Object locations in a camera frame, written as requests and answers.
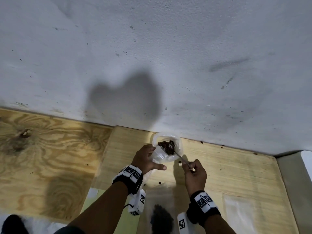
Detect person's right hand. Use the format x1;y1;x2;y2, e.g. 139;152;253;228
184;159;208;198

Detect person's left hand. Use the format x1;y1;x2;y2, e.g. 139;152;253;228
131;144;167;175

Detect clear zip plastic bag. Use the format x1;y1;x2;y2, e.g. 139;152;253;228
144;182;176;234
142;146;169;187

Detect metal spoon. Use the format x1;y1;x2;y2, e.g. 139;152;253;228
168;141;193;171

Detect brown coffee beans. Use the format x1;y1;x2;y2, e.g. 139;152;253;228
158;140;175;155

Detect stack of plastic bags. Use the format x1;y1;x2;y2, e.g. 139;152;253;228
223;193;256;234

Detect person's left forearm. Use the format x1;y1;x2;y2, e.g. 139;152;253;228
71;181;128;234

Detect person's dark green shirt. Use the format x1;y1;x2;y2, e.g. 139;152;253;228
53;225;84;234

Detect black left wristband with markers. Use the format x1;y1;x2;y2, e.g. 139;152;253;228
112;164;144;195

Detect black wristband with markers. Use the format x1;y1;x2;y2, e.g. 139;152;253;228
186;190;222;227
112;164;144;195

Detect black right wristband with markers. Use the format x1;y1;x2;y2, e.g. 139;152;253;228
186;190;222;227

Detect translucent plastic bowl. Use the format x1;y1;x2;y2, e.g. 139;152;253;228
151;132;184;162

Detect yellow-green backing sheet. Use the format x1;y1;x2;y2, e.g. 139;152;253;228
80;190;139;234

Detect plywood board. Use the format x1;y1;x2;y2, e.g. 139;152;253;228
0;108;114;221

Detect white table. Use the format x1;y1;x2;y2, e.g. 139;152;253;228
275;150;312;234

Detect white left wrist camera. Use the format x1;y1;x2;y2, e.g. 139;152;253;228
127;188;146;216

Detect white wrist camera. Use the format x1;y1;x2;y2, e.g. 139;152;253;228
127;188;146;216
177;212;195;234

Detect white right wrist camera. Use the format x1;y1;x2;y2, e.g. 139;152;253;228
177;212;195;234

